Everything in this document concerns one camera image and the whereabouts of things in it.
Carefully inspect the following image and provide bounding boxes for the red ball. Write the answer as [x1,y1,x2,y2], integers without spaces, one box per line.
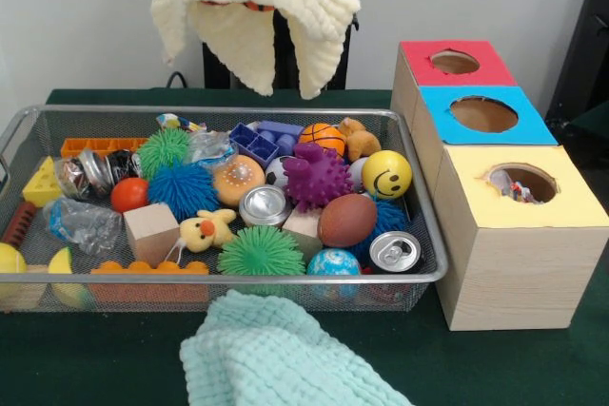
[111,177,151,214]

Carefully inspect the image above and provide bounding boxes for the green spiky ball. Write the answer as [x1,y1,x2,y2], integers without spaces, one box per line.
[217,225,306,298]
[139,127,192,180]

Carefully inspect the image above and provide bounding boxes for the black cable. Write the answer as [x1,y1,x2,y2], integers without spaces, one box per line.
[167,70,191,91]

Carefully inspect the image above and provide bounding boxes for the purple spiky ball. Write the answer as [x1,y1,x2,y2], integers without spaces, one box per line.
[283,143,354,211]

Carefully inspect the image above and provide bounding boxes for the wooden box with three holes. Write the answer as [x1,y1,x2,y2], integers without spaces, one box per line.
[390,40,609,333]

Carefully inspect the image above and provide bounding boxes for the orange toy brick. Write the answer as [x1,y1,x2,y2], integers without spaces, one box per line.
[90,260,210,280]

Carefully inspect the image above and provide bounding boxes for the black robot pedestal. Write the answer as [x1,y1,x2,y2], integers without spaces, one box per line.
[184,0,383,91]

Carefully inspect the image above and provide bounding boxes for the brown toy football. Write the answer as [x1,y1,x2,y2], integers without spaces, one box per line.
[318,194,378,248]

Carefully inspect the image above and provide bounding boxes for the shallow wire mesh bin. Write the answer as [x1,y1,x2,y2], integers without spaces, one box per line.
[0,105,450,314]

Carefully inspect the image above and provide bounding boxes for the mint green knitted cloth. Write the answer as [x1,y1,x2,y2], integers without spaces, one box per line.
[181,290,410,406]

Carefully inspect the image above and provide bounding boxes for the blue spiky ball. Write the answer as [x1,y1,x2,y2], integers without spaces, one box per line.
[147,161,221,224]

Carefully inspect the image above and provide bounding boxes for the white multicolour print cloth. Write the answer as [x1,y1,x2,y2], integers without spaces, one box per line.
[504,178,539,203]

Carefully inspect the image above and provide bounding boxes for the yellow smiley face ball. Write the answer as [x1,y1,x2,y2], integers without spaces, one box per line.
[362,150,413,201]

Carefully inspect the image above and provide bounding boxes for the orange plastic tray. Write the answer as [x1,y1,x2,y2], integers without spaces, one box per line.
[62,136,151,158]

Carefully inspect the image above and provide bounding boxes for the yellow cheese wedge toy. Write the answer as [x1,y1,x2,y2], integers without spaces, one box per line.
[23,156,66,207]

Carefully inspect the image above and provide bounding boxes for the blue globe ball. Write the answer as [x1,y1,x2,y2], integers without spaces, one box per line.
[307,248,362,300]

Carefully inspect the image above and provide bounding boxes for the plain yellow ball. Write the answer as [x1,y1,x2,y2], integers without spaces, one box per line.
[0,242,29,310]

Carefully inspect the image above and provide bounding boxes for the yellow duck plush toy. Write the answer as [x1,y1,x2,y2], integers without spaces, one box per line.
[179,208,238,255]

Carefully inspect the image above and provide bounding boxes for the silver drink can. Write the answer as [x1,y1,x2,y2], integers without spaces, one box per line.
[369,231,422,274]

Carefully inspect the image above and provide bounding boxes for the orange toy basketball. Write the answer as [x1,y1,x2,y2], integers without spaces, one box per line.
[300,124,348,156]

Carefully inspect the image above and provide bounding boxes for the plain wooden block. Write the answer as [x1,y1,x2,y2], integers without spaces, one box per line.
[124,202,182,267]

